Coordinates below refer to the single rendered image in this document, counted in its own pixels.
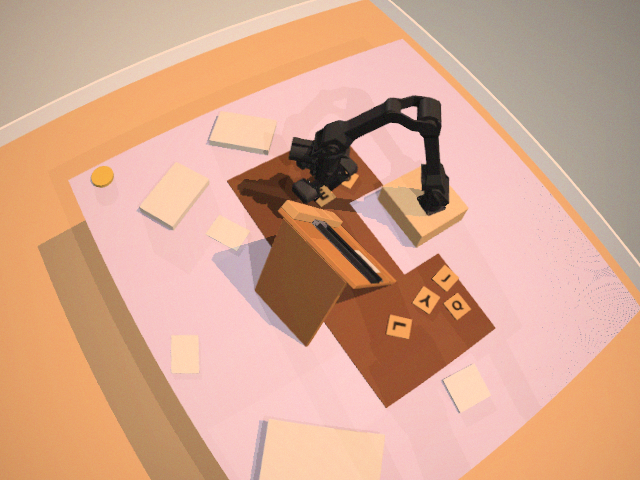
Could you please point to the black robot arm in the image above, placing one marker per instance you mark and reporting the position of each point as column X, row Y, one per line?
column 332, row 143

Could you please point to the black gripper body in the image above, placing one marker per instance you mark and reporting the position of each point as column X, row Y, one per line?
column 307, row 192

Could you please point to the orange flat disc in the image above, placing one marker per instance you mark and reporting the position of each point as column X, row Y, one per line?
column 102, row 176

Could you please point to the white paper ticket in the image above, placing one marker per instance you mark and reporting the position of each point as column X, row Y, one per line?
column 367, row 261

